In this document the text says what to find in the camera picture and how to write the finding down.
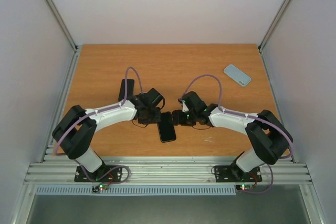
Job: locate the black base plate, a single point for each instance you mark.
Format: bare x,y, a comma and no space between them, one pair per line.
104,174
229,173

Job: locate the black phone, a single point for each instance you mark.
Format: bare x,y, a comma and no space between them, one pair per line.
167,127
126,85

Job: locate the grey slotted cable duct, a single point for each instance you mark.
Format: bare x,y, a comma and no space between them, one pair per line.
137,190

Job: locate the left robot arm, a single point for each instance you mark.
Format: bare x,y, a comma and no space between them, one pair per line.
74,133

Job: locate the aluminium front frame rails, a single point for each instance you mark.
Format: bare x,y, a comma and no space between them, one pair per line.
164,170

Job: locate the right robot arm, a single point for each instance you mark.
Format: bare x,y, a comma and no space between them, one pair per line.
268,137

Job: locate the left aluminium corner post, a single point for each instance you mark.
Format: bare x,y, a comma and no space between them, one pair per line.
53,8

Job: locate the light blue phone case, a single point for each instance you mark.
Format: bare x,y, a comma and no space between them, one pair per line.
237,75

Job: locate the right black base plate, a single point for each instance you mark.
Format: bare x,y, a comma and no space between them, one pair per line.
229,173

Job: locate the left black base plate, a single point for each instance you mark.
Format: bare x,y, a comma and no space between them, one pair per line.
104,174

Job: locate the right aluminium corner post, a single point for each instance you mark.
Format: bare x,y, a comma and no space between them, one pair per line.
274,23

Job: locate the aluminium corner post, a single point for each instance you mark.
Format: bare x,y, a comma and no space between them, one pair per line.
274,23
53,8

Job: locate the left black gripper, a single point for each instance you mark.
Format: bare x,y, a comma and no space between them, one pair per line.
156,120

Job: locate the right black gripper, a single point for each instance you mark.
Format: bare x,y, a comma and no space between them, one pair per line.
177,117

